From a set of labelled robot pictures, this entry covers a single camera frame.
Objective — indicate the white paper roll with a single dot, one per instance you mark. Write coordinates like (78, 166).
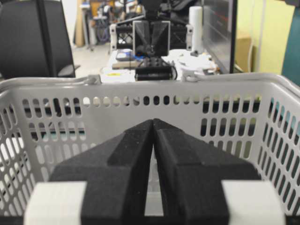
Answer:
(196, 20)

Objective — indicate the cardboard box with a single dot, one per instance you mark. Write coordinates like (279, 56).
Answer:
(242, 49)

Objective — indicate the black office chair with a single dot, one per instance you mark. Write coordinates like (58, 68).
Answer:
(22, 51)

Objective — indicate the black motor block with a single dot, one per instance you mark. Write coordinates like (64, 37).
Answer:
(155, 69)

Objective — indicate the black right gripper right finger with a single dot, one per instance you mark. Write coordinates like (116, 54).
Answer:
(190, 172)

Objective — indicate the black monitor screen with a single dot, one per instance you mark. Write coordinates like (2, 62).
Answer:
(219, 32)

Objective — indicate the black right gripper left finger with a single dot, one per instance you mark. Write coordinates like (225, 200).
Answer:
(116, 173)

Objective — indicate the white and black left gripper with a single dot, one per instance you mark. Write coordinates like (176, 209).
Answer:
(151, 38)

